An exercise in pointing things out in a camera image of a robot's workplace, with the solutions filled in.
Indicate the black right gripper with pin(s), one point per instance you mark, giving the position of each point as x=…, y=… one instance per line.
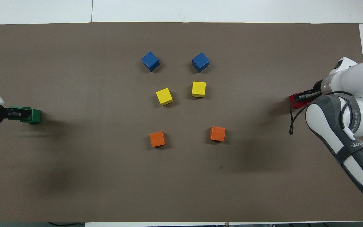
x=318, y=88

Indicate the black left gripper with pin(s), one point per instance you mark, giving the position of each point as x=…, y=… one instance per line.
x=2, y=116

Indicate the red wooden cube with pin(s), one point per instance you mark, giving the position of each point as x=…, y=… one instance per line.
x=291, y=98
x=304, y=103

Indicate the green wooden cube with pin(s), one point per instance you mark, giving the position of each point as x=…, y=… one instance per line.
x=37, y=116
x=29, y=114

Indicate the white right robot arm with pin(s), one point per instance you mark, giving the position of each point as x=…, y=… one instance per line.
x=358, y=78

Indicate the orange wooden cube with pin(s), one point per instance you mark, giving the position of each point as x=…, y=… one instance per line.
x=217, y=133
x=157, y=139

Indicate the yellow wooden cube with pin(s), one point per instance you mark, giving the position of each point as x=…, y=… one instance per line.
x=164, y=96
x=198, y=89

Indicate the blue wooden cube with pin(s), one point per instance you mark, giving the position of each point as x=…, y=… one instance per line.
x=150, y=61
x=200, y=62

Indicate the brown table mat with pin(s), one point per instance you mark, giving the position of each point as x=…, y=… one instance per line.
x=181, y=176

